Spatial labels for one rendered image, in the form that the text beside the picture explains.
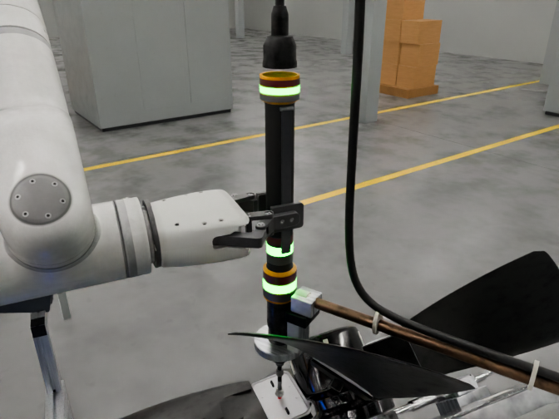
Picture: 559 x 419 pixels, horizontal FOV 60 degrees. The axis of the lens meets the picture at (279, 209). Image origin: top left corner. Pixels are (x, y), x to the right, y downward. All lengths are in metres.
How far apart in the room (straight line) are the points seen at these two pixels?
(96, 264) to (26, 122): 0.14
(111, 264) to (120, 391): 2.06
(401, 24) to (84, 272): 8.58
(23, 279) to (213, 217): 0.19
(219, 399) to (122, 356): 1.98
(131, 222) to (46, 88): 0.19
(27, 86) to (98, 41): 6.04
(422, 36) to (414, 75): 0.63
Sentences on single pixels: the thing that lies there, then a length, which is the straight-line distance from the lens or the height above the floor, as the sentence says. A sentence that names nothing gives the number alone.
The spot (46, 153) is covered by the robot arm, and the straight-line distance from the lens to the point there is 0.46.
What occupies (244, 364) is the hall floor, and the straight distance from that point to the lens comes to 2.57.
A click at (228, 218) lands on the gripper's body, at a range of 0.51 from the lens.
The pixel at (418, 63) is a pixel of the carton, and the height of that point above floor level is 0.57.
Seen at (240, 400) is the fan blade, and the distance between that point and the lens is 0.76.
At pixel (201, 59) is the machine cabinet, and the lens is 7.17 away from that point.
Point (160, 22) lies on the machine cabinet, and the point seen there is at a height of 1.31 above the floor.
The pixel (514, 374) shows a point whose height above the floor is 1.38.
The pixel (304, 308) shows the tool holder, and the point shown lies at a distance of 0.61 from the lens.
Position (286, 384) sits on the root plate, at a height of 1.19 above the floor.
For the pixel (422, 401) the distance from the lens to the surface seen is 0.90.
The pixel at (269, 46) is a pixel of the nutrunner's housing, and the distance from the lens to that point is 0.52.
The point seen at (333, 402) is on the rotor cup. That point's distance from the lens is 0.75.
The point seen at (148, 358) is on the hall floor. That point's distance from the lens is 2.68.
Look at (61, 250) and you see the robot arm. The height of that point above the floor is 1.53.
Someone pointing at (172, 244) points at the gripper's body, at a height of 1.50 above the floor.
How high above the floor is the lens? 1.73
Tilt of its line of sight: 25 degrees down
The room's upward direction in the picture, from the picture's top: straight up
